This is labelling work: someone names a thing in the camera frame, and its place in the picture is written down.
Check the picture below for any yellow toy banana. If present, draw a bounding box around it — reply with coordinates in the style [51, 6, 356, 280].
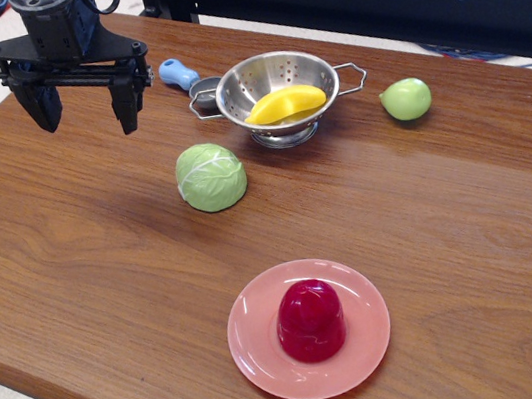
[245, 84, 327, 125]

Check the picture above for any red toy cabbage half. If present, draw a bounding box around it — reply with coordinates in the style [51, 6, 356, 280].
[276, 279, 347, 363]

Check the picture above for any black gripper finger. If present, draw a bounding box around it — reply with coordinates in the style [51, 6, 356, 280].
[108, 76, 144, 135]
[7, 74, 63, 133]

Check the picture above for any pink plastic plate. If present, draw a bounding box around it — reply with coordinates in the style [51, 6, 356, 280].
[227, 259, 391, 399]

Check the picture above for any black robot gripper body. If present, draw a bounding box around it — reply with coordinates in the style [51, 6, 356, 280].
[0, 0, 152, 89]

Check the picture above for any steel colander with handles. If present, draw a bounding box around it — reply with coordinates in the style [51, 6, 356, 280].
[189, 51, 368, 149]

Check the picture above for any green toy apple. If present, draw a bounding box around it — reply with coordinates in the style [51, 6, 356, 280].
[379, 77, 432, 122]

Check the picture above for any blue handled measuring scoop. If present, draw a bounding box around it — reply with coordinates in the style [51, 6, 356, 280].
[158, 58, 221, 111]

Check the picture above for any green toy cabbage half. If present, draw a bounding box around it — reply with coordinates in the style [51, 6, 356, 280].
[175, 143, 248, 213]

